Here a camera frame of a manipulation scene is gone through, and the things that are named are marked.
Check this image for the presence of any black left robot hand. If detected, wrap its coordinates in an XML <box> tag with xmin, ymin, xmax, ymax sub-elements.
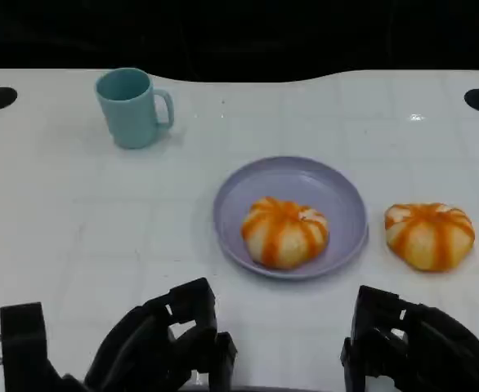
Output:
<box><xmin>83</xmin><ymin>277</ymin><xmax>239</xmax><ymax>392</ymax></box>

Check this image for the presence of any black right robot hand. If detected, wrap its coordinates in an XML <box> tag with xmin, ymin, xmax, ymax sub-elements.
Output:
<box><xmin>340</xmin><ymin>284</ymin><xmax>479</xmax><ymax>392</ymax></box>

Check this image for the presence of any orange and white bread roll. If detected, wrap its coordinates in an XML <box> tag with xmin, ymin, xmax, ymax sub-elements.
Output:
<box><xmin>383</xmin><ymin>202</ymin><xmax>477</xmax><ymax>274</ymax></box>
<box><xmin>240</xmin><ymin>196</ymin><xmax>330</xmax><ymax>270</ymax></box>

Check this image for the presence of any lilac plate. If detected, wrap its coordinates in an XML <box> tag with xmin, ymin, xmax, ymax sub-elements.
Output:
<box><xmin>212</xmin><ymin>155</ymin><xmax>370</xmax><ymax>282</ymax></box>

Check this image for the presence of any pale green mug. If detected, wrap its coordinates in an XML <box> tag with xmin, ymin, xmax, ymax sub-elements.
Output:
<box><xmin>95</xmin><ymin>67</ymin><xmax>175</xmax><ymax>150</ymax></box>

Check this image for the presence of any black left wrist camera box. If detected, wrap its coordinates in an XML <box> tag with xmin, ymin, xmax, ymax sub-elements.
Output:
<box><xmin>0</xmin><ymin>301</ymin><xmax>60</xmax><ymax>392</ymax></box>

